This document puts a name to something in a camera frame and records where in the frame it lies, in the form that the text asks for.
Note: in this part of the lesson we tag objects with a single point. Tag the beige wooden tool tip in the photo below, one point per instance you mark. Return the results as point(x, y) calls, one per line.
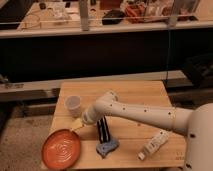
point(77, 124)

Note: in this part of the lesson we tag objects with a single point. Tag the orange ceramic bowl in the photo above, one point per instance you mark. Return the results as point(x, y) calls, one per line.
point(61, 149)

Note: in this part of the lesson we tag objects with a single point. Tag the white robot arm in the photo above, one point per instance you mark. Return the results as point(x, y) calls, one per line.
point(196, 125)

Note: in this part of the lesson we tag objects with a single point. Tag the translucent plastic cup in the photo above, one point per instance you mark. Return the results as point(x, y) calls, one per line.
point(73, 105)

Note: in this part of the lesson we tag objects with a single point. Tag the blue black dish brush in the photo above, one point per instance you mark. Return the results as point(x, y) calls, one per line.
point(107, 143)

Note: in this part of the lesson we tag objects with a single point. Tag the black bag on bench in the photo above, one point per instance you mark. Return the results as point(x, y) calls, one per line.
point(113, 17)

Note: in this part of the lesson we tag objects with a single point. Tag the red object on bench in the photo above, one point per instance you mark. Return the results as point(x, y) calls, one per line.
point(135, 13)

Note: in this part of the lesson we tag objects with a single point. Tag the metal railing post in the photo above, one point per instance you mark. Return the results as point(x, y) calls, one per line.
point(83, 9)

